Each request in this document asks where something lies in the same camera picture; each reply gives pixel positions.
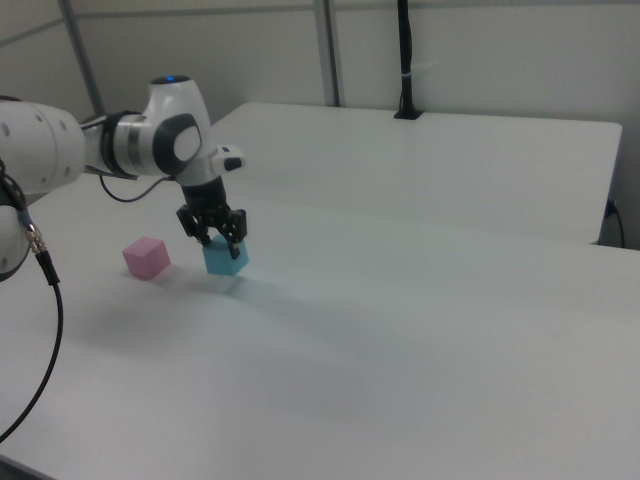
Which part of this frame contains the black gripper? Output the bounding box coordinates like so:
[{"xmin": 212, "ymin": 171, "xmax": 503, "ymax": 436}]
[{"xmin": 175, "ymin": 176, "xmax": 248, "ymax": 261}]

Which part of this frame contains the blue cube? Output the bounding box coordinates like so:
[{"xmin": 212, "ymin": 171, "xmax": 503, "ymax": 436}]
[{"xmin": 201, "ymin": 234, "xmax": 251, "ymax": 278}]

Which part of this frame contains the pink cube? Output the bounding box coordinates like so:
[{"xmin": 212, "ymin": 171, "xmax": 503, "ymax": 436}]
[{"xmin": 121, "ymin": 235, "xmax": 173, "ymax": 281}]

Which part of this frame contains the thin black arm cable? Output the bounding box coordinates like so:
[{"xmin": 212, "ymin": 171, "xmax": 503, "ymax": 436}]
[{"xmin": 97, "ymin": 172, "xmax": 172, "ymax": 204}]

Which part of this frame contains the thick black cable with connector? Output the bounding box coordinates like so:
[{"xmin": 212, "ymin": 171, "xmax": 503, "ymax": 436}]
[{"xmin": 0, "ymin": 158, "xmax": 67, "ymax": 452}]

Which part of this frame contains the grey metal partition post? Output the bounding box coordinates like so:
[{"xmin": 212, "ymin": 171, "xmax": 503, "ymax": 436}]
[
  {"xmin": 313, "ymin": 0, "xmax": 347, "ymax": 108},
  {"xmin": 58, "ymin": 0, "xmax": 107, "ymax": 120}
]

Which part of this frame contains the black camera pole with base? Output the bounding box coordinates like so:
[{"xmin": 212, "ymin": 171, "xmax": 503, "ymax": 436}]
[{"xmin": 393, "ymin": 0, "xmax": 426, "ymax": 122}]

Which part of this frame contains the black cable behind table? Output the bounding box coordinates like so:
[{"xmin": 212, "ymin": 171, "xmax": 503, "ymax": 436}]
[{"xmin": 605, "ymin": 198, "xmax": 627, "ymax": 248}]

